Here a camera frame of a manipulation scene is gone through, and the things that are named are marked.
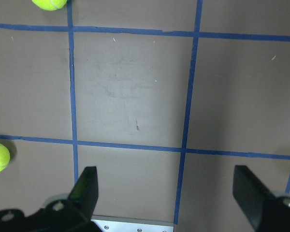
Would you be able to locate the tennis ball front left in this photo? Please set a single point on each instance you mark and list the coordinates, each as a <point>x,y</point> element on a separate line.
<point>50,5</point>

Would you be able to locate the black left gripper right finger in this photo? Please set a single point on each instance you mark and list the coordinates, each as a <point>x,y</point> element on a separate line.
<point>250,194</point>

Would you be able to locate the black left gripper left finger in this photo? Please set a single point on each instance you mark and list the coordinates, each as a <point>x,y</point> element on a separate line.
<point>85,192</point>

